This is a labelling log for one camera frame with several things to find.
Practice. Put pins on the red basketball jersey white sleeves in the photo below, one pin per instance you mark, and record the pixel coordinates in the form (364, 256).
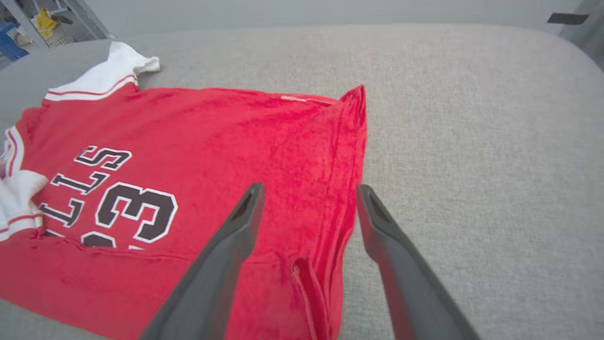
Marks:
(226, 141)

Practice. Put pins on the grey upright panel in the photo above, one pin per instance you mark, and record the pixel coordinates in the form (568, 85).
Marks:
(590, 40)

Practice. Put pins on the yellow item in basket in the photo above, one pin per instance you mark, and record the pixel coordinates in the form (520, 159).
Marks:
(45, 21)

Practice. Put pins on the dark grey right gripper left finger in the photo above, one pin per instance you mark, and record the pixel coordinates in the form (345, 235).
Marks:
(212, 274)

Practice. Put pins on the white metal table leg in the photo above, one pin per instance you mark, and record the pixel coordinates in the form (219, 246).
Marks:
(28, 26)
(89, 19)

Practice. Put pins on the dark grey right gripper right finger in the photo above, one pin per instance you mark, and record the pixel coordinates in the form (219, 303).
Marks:
(406, 278)

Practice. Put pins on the black tape strip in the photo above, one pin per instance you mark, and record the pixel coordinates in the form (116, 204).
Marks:
(567, 18)

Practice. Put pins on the white plastic laundry basket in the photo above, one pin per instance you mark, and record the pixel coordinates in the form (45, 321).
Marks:
(60, 38)

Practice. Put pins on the blue cardboard box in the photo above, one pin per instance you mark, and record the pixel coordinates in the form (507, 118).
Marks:
(9, 45)

